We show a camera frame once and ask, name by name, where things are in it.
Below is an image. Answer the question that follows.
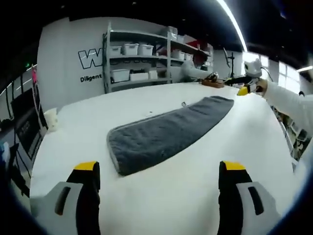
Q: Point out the brown woven basket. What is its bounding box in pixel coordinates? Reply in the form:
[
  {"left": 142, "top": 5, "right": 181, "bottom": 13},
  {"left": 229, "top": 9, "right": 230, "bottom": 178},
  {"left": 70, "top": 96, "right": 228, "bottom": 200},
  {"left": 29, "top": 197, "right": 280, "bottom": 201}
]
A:
[{"left": 201, "top": 78, "right": 225, "bottom": 89}]

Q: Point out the ceiling light strip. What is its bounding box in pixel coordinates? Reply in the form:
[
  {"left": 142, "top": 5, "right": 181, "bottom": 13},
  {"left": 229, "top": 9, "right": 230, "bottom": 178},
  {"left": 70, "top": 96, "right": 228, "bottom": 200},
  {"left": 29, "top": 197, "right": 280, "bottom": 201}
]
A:
[{"left": 216, "top": 0, "right": 248, "bottom": 51}]

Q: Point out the grey metal storage shelf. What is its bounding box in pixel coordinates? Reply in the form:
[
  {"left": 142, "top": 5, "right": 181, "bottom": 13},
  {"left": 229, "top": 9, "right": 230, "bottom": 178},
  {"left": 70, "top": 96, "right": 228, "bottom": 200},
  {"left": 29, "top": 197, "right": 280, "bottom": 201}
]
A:
[{"left": 102, "top": 21, "right": 214, "bottom": 94}]

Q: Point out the black tripod stand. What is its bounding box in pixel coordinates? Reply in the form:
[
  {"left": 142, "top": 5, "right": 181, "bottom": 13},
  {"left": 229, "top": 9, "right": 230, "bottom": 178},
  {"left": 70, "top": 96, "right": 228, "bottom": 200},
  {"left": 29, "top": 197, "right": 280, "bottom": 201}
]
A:
[{"left": 222, "top": 47, "right": 237, "bottom": 78}]

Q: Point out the thin dark gripper cable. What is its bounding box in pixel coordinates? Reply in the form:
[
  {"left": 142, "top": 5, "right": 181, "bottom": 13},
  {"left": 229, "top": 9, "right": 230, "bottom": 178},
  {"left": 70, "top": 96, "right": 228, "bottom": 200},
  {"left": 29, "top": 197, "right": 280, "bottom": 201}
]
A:
[{"left": 260, "top": 66, "right": 275, "bottom": 83}]

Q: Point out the person's right hand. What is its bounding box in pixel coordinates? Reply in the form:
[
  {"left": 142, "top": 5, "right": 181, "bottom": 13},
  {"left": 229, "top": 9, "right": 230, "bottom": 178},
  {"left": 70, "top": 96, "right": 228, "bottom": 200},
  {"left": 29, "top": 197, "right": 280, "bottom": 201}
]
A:
[{"left": 253, "top": 78, "right": 268, "bottom": 98}]

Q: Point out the grey towel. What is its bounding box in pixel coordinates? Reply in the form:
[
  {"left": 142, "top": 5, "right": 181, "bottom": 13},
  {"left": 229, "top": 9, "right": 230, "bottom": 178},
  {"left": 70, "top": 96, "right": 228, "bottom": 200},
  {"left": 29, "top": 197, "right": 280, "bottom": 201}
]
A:
[{"left": 106, "top": 95, "right": 235, "bottom": 177}]

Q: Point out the translucent plastic cup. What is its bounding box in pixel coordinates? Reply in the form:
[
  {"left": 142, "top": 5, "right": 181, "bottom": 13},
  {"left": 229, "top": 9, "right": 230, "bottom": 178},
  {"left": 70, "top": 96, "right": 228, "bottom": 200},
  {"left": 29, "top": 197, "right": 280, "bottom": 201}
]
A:
[{"left": 45, "top": 108, "right": 59, "bottom": 133}]

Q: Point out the row of white storage boxes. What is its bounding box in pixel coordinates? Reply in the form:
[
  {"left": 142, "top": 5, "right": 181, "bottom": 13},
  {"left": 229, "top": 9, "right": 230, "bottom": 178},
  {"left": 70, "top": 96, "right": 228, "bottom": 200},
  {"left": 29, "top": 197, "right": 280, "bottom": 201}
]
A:
[{"left": 109, "top": 43, "right": 194, "bottom": 83}]

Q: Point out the pink hanging item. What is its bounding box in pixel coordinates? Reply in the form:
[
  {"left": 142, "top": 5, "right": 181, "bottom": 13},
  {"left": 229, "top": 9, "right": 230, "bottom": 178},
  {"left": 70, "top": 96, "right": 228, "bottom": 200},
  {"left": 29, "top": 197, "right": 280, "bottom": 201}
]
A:
[{"left": 30, "top": 67, "right": 39, "bottom": 85}]

